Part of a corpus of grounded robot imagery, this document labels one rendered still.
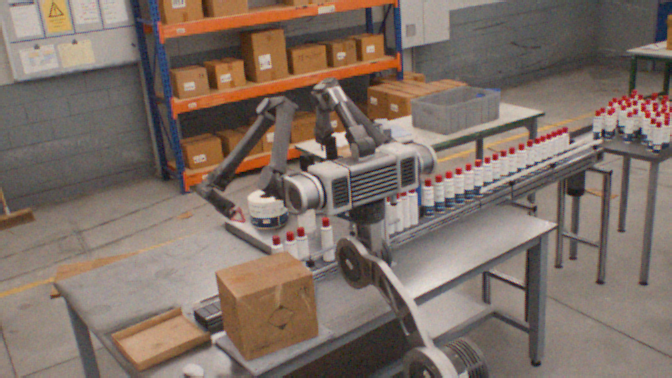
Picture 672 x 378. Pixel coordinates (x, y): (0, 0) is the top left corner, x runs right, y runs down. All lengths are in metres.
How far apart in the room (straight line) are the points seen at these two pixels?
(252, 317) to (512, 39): 8.16
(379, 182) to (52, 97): 5.09
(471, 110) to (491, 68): 4.73
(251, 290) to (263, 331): 0.17
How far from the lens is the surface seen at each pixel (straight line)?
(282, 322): 2.52
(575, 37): 11.19
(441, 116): 5.06
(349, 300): 2.87
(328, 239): 3.03
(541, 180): 4.07
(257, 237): 3.40
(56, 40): 6.90
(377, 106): 7.42
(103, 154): 7.29
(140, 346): 2.79
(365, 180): 2.34
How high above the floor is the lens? 2.28
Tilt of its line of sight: 21 degrees down
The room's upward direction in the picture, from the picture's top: 5 degrees counter-clockwise
